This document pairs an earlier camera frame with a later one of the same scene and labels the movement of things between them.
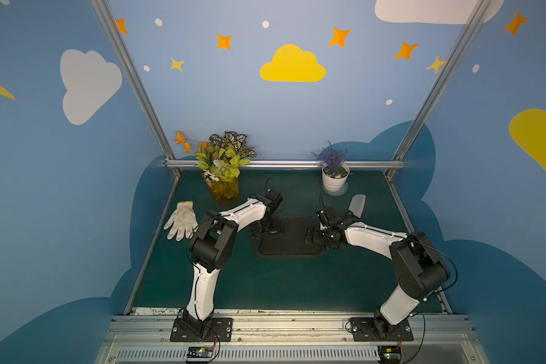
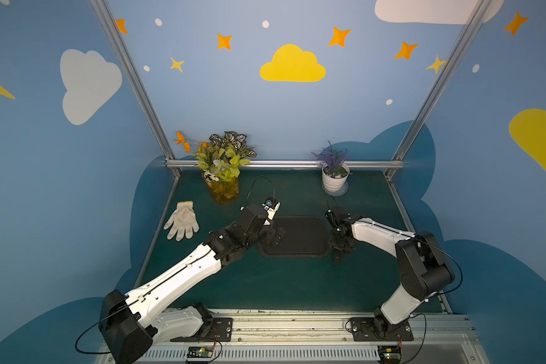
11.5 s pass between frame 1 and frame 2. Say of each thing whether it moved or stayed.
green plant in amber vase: stayed
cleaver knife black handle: moved
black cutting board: stayed
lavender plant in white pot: stayed
